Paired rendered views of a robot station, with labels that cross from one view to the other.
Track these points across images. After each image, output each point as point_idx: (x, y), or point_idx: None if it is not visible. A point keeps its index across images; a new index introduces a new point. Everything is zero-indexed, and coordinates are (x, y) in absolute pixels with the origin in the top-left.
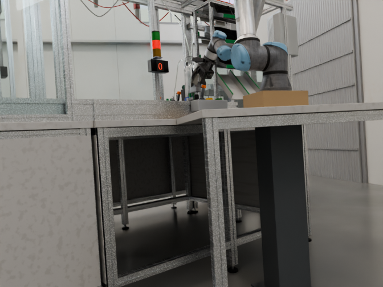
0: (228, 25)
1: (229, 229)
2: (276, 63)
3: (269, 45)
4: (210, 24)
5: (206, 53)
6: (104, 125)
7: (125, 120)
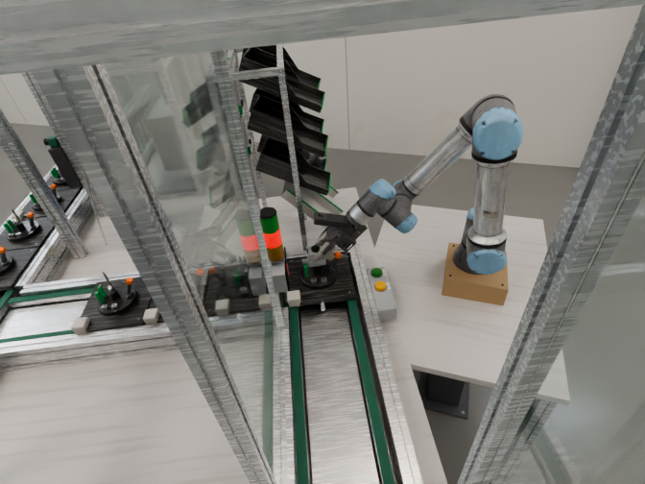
0: (237, 66)
1: None
2: None
3: None
4: (285, 120)
5: (363, 220)
6: None
7: (437, 451)
